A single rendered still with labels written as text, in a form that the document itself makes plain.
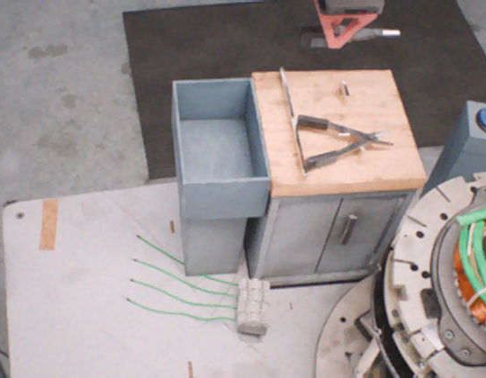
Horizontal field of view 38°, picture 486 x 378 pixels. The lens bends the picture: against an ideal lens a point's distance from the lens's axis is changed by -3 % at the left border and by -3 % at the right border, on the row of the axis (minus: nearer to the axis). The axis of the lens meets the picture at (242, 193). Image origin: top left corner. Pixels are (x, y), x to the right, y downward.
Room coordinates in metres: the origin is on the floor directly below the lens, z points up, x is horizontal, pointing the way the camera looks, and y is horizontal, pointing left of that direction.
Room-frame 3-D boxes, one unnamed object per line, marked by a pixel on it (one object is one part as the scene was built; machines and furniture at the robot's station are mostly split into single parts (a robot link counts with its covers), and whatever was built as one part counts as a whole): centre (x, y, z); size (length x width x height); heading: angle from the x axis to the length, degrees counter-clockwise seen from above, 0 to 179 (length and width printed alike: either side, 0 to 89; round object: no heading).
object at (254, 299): (0.48, -0.04, 0.80); 0.10 x 0.05 x 0.04; 4
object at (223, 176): (0.59, 0.04, 0.92); 0.17 x 0.11 x 0.28; 15
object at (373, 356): (0.40, -0.21, 0.91); 0.02 x 0.02 x 0.21
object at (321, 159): (0.55, -0.09, 1.09); 0.04 x 0.01 x 0.02; 120
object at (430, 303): (0.37, -0.22, 1.10); 0.03 x 0.01 x 0.01; 14
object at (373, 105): (0.63, -0.11, 1.05); 0.20 x 0.19 x 0.02; 105
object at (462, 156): (0.72, -0.34, 0.91); 0.07 x 0.07 x 0.25; 0
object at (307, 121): (0.61, -0.07, 1.09); 0.04 x 0.01 x 0.02; 90
